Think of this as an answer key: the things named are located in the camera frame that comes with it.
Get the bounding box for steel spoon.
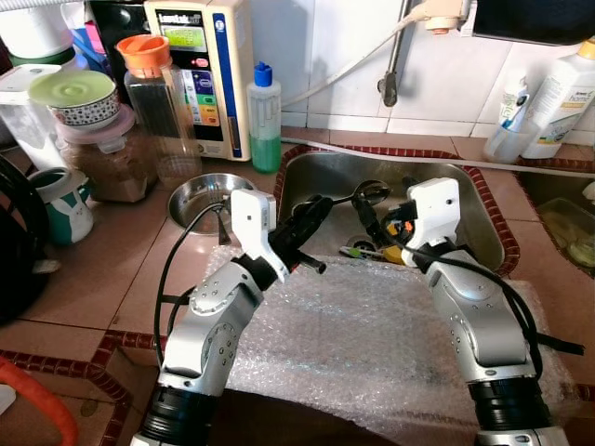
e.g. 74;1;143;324
327;180;392;207

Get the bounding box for thin white pipe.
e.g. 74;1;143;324
282;137;595;177

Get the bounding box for stainless steel sink basin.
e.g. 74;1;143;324
521;167;595;277
276;144;519;277

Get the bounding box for green soap bottle blue cap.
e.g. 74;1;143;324
247;62;284;175

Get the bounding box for shallow steel bowl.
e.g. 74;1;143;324
167;172;258;236

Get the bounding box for clear bubble wrap sheet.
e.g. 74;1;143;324
200;246;577;438

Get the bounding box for clear plastic cup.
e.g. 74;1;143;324
483;121;538;166

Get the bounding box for cream water ionizer appliance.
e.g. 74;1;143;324
144;0;255;162

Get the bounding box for clear plastic tub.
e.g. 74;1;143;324
539;197;595;267

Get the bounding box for white blue tube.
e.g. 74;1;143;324
499;72;530;131

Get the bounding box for glass jar orange lid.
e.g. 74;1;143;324
116;34;204;183

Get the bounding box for small green cup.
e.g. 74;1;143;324
567;237;595;270

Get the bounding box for jar pink lid brown contents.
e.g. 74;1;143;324
56;104;160;204

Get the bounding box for white bottle yellow cap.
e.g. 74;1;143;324
521;37;595;160

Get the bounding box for green and white mug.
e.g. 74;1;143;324
28;167;97;246

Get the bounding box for black rounded basin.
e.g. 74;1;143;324
469;0;595;46

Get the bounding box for patterned bowl green lid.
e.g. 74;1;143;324
28;70;123;129

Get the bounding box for black round appliance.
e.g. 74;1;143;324
0;153;53;326

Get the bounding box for clear container white lid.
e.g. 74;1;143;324
0;63;66;174

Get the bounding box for white jar green band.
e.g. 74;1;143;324
0;5;77;66

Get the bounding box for green handled utensil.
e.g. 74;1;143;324
339;243;391;260

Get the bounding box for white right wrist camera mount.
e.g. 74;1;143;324
405;177;462;252

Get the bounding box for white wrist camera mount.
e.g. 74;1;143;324
229;189;280;282
405;177;462;252

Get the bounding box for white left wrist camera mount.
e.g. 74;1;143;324
229;189;280;282

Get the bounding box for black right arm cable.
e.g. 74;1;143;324
353;190;545;377

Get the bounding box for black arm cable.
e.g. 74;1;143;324
153;200;233;368
353;190;545;377

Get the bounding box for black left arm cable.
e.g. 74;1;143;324
153;200;233;368

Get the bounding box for white flexible hose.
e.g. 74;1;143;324
282;17;429;109

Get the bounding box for black strap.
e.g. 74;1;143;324
535;332;587;358

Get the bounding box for cream tap head orange ring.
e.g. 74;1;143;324
409;0;471;34

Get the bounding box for orange hose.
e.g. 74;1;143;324
0;358;81;446

